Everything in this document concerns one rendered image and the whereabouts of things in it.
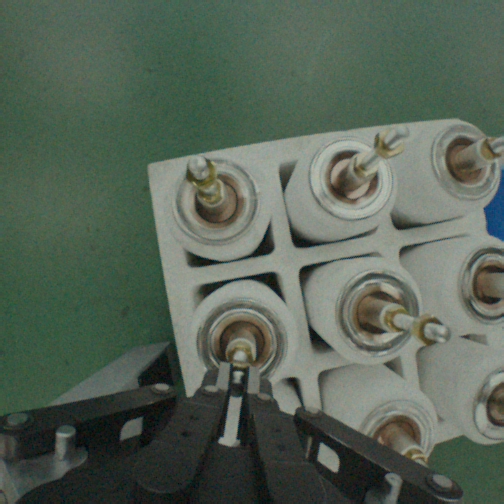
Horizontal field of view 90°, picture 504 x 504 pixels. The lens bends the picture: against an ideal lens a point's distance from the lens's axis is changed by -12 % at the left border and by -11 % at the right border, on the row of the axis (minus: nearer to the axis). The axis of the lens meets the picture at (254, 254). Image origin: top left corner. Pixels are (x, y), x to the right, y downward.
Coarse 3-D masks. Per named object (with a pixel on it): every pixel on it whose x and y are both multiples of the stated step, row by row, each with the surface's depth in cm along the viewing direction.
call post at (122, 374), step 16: (128, 352) 44; (144, 352) 42; (160, 352) 41; (112, 368) 35; (128, 368) 34; (144, 368) 35; (160, 368) 40; (176, 368) 47; (80, 384) 30; (96, 384) 29; (112, 384) 29; (128, 384) 29; (144, 384) 33; (64, 400) 26; (128, 432) 27
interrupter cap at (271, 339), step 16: (224, 304) 23; (240, 304) 23; (256, 304) 23; (208, 320) 23; (224, 320) 23; (240, 320) 23; (256, 320) 23; (272, 320) 23; (208, 336) 23; (224, 336) 23; (256, 336) 23; (272, 336) 23; (208, 352) 23; (224, 352) 23; (256, 352) 23; (272, 352) 23; (208, 368) 23; (272, 368) 23
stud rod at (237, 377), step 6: (234, 354) 19; (240, 354) 19; (240, 360) 17; (246, 360) 18; (234, 372) 15; (240, 372) 15; (234, 378) 15; (240, 378) 15; (234, 384) 14; (240, 384) 14; (234, 390) 14; (240, 390) 14; (234, 396) 14; (240, 396) 14
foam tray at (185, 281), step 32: (384, 128) 32; (416, 128) 32; (256, 160) 31; (288, 160) 32; (160, 192) 31; (160, 224) 31; (384, 224) 31; (448, 224) 31; (480, 224) 31; (192, 256) 35; (256, 256) 42; (288, 256) 31; (320, 256) 31; (352, 256) 40; (384, 256) 31; (192, 288) 31; (288, 288) 31; (320, 352) 31; (192, 384) 30; (416, 384) 30; (320, 448) 30
